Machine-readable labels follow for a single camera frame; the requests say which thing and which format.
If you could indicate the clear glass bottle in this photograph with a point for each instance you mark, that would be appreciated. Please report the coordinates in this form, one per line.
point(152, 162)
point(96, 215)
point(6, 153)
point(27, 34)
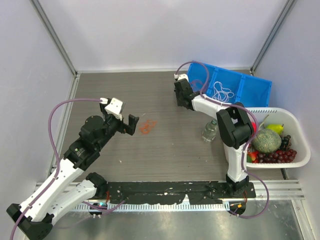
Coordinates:
point(210, 131)

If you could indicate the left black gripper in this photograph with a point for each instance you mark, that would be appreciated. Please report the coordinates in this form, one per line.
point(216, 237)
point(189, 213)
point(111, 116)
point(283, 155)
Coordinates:
point(124, 128)

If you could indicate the slotted cable duct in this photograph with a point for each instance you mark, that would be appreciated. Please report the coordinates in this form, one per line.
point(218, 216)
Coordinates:
point(183, 207)

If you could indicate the small peach fruit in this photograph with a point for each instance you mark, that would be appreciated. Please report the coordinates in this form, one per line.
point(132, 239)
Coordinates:
point(252, 157)

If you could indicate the white plastic basket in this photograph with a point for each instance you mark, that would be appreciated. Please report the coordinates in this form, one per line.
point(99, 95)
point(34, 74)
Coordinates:
point(274, 115)

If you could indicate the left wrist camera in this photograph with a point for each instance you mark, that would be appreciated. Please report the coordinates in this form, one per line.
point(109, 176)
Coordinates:
point(112, 106)

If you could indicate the dark grapes bunch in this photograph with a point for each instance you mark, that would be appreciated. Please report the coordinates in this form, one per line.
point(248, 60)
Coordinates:
point(285, 143)

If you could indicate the red grapes bunch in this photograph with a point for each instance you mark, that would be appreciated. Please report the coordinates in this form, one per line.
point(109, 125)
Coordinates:
point(277, 157)

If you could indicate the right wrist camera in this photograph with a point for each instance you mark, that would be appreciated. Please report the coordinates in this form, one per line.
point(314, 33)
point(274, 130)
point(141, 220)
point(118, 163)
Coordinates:
point(183, 76)

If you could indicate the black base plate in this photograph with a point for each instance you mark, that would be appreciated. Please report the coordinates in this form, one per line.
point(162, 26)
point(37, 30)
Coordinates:
point(174, 192)

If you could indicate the cantaloupe melon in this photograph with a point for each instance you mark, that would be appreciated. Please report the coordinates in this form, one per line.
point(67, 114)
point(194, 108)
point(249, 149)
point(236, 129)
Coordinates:
point(266, 141)

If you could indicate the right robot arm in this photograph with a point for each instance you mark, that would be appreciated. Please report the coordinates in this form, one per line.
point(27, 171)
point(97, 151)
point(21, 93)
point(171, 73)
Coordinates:
point(235, 130)

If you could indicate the blue three-compartment bin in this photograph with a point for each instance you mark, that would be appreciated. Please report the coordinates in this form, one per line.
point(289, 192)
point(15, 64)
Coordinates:
point(229, 86)

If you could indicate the green pear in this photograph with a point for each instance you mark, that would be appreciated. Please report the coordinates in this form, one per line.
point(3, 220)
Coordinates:
point(278, 128)

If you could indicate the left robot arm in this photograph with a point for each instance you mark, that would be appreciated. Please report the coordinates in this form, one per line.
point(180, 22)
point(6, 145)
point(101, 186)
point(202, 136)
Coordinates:
point(36, 216)

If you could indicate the red apple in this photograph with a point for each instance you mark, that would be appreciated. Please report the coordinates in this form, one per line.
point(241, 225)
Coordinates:
point(254, 126)

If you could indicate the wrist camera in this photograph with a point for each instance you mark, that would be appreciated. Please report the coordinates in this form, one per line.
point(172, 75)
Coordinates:
point(183, 76)
point(112, 106)

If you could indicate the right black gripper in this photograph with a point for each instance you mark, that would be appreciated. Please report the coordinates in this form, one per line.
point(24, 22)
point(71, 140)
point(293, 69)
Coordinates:
point(179, 102)

